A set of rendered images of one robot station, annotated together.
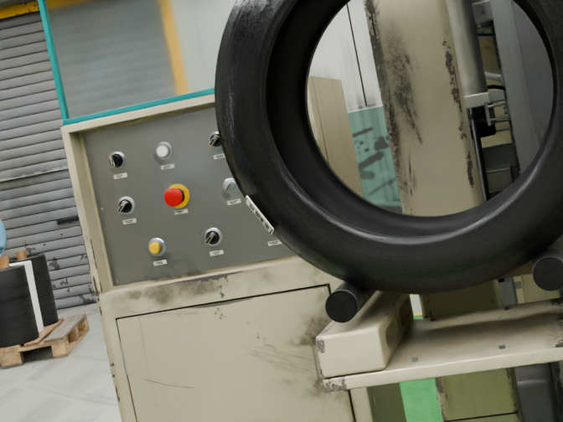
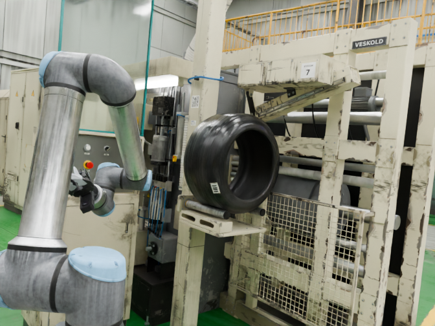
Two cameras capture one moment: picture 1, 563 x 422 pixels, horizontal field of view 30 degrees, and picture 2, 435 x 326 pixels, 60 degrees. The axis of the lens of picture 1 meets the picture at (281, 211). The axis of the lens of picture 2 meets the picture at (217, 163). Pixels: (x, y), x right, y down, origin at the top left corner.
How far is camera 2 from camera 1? 1.65 m
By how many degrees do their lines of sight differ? 56
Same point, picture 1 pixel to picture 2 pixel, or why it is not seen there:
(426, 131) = not seen: hidden behind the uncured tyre
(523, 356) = (255, 230)
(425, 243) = (246, 202)
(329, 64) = not seen: outside the picture
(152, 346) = (69, 218)
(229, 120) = (216, 162)
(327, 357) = (221, 228)
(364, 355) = (228, 228)
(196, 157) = (98, 152)
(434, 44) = not seen: hidden behind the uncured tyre
